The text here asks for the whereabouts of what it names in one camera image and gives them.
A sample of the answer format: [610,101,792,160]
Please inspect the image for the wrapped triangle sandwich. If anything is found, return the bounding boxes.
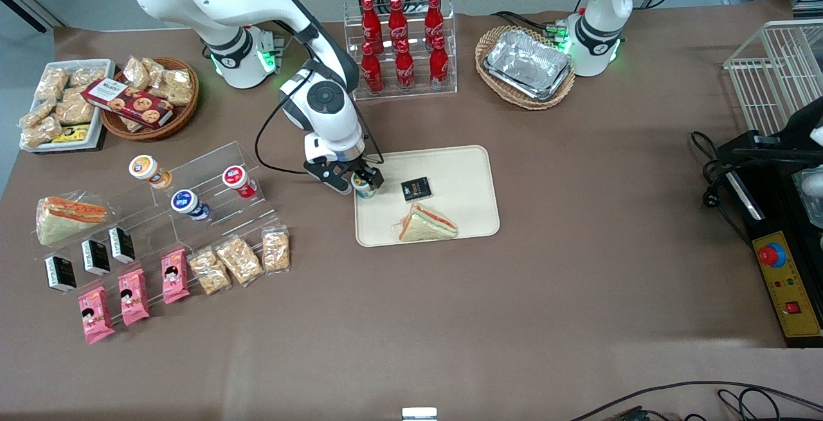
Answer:
[393,202,459,243]
[35,191,110,246]

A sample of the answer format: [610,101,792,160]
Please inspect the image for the looped black cable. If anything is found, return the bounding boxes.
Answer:
[717,388,782,421]

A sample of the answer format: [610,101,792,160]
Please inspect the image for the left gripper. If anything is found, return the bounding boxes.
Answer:
[733,96,823,166]

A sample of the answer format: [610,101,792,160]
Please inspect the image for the silver machine bar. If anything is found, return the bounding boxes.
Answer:
[725,170,766,221]

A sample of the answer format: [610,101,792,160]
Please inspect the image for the red emergency stop button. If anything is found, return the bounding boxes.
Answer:
[757,243,786,267]

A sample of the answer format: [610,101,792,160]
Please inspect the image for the black base cable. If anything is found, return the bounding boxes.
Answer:
[492,10,566,39]

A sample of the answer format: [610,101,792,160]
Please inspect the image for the long black cable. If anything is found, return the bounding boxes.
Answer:
[569,381,823,421]

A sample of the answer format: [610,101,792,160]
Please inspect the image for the black power cable with plug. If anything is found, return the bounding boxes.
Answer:
[690,130,753,245]

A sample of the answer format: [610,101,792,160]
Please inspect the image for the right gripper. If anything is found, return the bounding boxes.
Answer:
[303,133,386,189]

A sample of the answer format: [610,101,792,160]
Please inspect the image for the beige serving tray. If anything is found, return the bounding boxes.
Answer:
[353,145,501,247]

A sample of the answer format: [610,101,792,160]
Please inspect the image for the clear acrylic step stand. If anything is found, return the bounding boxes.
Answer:
[31,141,291,309]

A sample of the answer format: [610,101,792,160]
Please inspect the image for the pink snack pack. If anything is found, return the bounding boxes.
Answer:
[118,268,150,327]
[78,286,116,345]
[161,249,191,305]

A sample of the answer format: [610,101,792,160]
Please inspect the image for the yellow snack pack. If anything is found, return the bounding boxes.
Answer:
[51,124,91,144]

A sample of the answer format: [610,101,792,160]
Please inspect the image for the black yellow-panel sealing machine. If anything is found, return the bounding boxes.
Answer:
[716,130,823,349]

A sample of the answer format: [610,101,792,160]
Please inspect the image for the brown table cover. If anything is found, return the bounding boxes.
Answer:
[0,0,823,421]

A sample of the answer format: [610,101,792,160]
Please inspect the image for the orange lid yogurt cup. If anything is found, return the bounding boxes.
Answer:
[129,154,173,190]

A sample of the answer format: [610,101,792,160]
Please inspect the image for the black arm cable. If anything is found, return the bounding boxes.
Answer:
[254,19,386,175]

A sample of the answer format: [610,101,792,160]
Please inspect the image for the white wire basket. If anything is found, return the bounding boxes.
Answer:
[723,19,823,139]

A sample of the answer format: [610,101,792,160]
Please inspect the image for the red cola bottle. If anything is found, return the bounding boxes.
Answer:
[394,40,416,93]
[424,0,444,49]
[361,0,384,55]
[429,35,450,91]
[388,0,410,55]
[360,42,384,96]

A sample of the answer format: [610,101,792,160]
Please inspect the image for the clear acrylic bottle rack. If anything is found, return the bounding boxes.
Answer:
[343,0,458,102]

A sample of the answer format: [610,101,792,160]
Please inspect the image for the clear plastic container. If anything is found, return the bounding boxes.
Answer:
[794,174,823,229]

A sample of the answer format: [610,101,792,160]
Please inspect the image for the aluminium foil tray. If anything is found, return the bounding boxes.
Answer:
[484,29,573,102]

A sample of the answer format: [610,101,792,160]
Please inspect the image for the light wicker basket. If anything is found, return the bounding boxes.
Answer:
[475,25,576,111]

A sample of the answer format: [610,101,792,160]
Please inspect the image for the red lid gum bottle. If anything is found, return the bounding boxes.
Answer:
[222,165,258,199]

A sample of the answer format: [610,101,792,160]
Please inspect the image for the black white small box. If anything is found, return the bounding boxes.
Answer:
[108,226,136,264]
[81,239,111,276]
[44,255,78,294]

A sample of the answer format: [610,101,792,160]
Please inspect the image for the dark red cookie box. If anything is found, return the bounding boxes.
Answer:
[82,78,174,129]

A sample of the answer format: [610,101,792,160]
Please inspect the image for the blue lid gum bottle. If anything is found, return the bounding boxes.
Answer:
[171,190,211,222]

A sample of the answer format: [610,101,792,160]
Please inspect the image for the white rectangular snack tray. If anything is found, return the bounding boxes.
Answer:
[19,59,116,152]

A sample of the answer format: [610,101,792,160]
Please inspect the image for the black gold-print small box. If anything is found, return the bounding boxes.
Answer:
[401,177,433,203]

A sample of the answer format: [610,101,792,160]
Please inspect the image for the dark brown wicker basket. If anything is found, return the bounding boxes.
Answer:
[100,57,200,142]

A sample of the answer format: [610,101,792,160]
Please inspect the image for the grey base cable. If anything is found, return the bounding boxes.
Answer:
[257,22,300,55]

